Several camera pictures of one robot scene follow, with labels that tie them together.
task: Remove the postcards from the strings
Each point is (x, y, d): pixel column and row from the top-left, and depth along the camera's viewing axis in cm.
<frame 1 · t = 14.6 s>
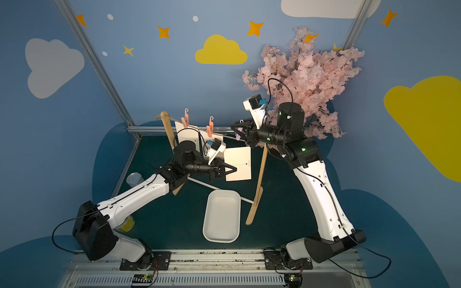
left hand: (236, 166, 67), fingers closed
right hand: (237, 123, 59), fingers closed
white rectangular tray: (222, 216, 87), point 2 cm above the table

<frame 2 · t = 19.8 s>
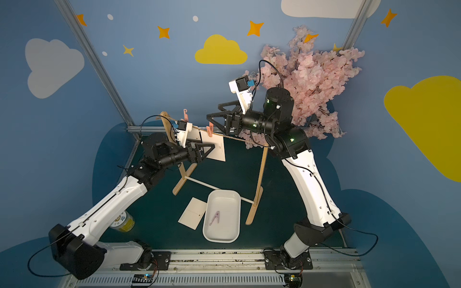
left hand: (209, 141, 67), fingers open
right hand: (217, 110, 53), fingers open
right white postcard: (193, 213, 90), on the table
purple clothespin: (217, 216, 88), on the table
the other named things where they were.

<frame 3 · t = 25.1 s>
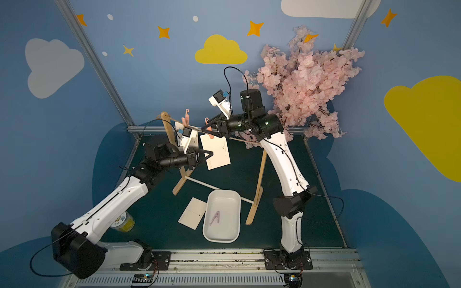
left hand: (212, 151, 67), fingers closed
right hand: (207, 126, 64), fingers open
the named things where they were.

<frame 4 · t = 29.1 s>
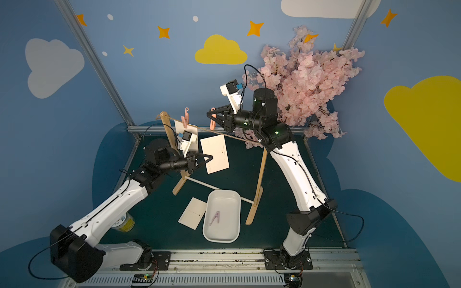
left hand: (212, 155, 68), fingers closed
right hand: (212, 112, 59), fingers closed
the named things where they were.

